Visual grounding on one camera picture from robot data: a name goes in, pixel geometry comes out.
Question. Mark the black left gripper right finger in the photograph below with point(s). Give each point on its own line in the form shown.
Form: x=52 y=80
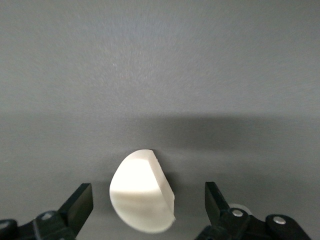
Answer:
x=215 y=205

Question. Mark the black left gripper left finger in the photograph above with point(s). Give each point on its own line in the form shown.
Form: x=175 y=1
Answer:
x=75 y=210

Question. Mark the white steamed bun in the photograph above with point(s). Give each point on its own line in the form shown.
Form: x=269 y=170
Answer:
x=137 y=195

